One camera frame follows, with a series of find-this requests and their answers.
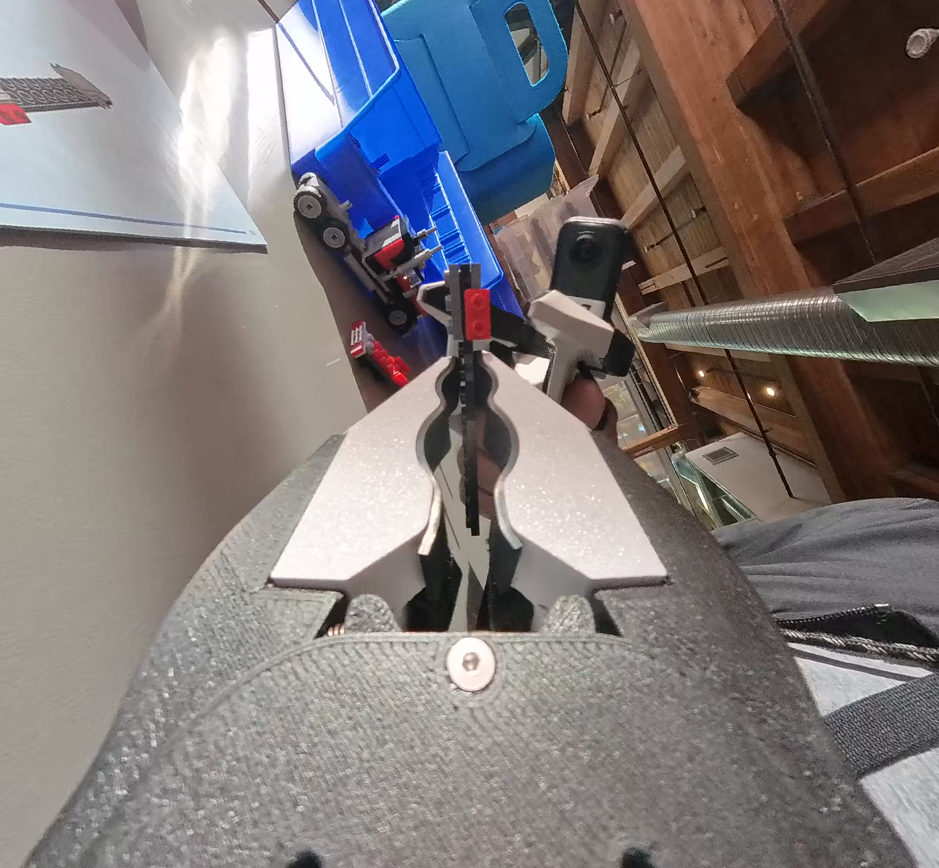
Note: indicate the light blue instruction booklet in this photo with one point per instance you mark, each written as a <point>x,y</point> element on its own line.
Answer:
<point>95,164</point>

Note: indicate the small red brick assembly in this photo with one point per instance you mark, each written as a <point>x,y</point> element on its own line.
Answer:
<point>378,358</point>

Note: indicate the clear plastic organizer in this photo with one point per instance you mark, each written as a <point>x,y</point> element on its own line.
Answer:
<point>528,230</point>

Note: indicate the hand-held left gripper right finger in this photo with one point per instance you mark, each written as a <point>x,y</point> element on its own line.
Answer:
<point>579,516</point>

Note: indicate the person's right hand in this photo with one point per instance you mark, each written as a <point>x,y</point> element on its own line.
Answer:
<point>587,406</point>

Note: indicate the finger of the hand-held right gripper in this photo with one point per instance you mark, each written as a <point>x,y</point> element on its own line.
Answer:
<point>436,307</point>
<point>568,332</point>

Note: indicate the person's grey sweatshirt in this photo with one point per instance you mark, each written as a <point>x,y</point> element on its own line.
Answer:
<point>902,809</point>

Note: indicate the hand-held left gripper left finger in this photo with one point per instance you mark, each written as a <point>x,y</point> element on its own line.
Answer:
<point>359,516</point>

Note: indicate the person's dark jacket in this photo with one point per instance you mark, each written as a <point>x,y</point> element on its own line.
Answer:
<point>843,560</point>

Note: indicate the red and black toy truck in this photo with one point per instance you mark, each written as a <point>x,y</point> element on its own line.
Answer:
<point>381,252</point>

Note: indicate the light blue felt bag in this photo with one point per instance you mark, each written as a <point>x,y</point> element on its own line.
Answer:
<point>477,76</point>

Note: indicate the small red brick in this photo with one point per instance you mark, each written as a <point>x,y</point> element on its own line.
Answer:
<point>477,314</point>

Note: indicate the long black brick plate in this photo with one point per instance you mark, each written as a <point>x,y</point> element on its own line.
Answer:
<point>469,442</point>

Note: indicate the grey desk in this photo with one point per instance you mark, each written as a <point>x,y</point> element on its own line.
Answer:
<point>147,406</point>

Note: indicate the blue plastic bin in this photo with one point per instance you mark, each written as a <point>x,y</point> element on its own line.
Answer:
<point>345,76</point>

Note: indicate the silver ventilation duct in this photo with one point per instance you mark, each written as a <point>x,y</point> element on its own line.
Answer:
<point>733,325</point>

